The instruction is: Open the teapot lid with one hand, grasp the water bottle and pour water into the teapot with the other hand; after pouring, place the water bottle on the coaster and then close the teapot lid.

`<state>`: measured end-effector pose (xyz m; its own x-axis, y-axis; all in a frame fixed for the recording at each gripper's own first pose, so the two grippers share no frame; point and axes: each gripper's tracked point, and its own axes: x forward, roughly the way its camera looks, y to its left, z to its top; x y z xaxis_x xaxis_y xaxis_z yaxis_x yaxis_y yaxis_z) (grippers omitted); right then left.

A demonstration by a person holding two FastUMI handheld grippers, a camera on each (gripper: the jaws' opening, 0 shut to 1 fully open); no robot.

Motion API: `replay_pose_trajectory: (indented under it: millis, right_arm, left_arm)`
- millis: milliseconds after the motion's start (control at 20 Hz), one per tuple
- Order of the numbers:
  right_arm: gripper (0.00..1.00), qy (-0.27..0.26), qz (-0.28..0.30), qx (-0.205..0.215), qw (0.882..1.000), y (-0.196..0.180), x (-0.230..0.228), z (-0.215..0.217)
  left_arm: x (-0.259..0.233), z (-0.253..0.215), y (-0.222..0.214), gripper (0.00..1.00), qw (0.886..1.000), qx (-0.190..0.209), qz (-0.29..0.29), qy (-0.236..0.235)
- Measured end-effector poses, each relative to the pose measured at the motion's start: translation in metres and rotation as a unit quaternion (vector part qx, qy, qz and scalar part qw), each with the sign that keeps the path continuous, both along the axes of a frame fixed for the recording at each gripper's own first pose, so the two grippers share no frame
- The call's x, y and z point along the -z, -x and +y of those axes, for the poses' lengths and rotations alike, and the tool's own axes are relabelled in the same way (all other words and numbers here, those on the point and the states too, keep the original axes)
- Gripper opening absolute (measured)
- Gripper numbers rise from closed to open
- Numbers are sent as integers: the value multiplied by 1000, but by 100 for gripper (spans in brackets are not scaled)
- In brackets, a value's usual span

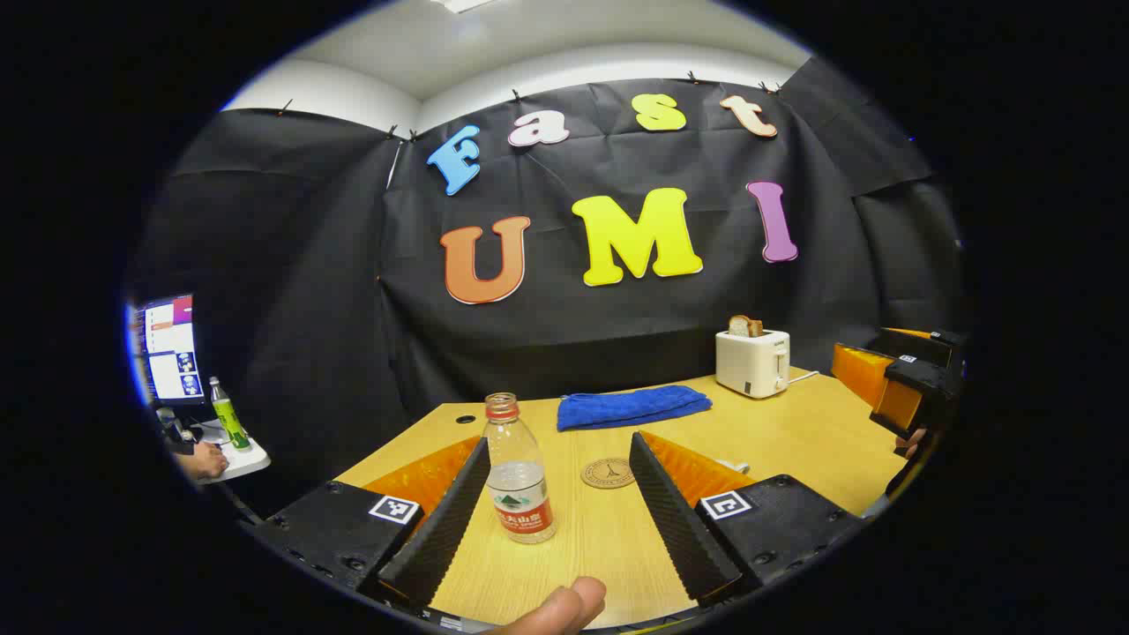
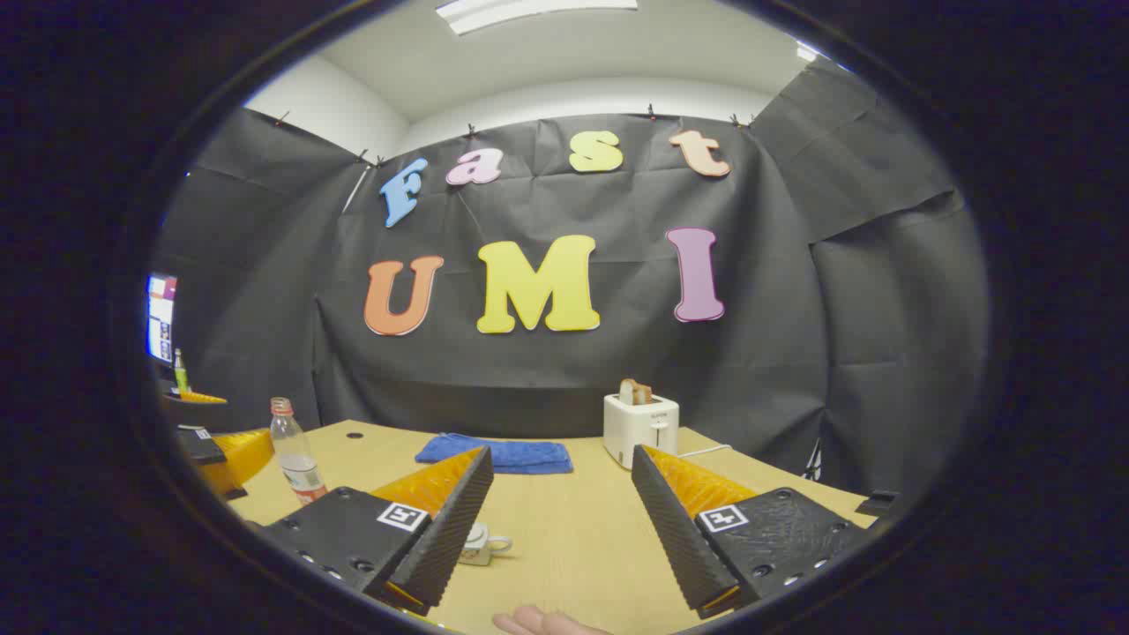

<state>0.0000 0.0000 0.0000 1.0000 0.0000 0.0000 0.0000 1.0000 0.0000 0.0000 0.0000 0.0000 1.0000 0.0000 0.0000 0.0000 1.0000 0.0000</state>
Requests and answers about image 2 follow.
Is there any blue folded towel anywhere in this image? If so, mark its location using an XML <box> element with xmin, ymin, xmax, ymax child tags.
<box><xmin>415</xmin><ymin>432</ymin><xmax>574</xmax><ymax>475</ymax></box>

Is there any computer monitor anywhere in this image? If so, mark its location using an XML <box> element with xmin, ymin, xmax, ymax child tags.
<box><xmin>146</xmin><ymin>273</ymin><xmax>179</xmax><ymax>365</ymax></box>

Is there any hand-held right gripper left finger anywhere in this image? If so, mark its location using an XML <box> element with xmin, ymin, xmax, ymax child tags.
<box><xmin>261</xmin><ymin>445</ymin><xmax>495</xmax><ymax>616</ymax></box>

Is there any clear plastic water bottle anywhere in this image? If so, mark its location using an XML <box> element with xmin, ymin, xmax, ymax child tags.
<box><xmin>269</xmin><ymin>397</ymin><xmax>329</xmax><ymax>505</ymax></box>

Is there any white toaster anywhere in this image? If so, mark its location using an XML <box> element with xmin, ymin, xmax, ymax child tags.
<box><xmin>603</xmin><ymin>392</ymin><xmax>681</xmax><ymax>470</ymax></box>

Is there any white teacup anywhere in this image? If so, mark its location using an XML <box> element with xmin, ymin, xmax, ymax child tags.
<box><xmin>459</xmin><ymin>523</ymin><xmax>514</xmax><ymax>567</ymax></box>

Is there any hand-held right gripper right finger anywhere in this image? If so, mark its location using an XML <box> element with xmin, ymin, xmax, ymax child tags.
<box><xmin>631</xmin><ymin>444</ymin><xmax>874</xmax><ymax>620</ymax></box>

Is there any black backdrop cloth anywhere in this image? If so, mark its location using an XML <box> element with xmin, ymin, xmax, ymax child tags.
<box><xmin>150</xmin><ymin>57</ymin><xmax>989</xmax><ymax>504</ymax></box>

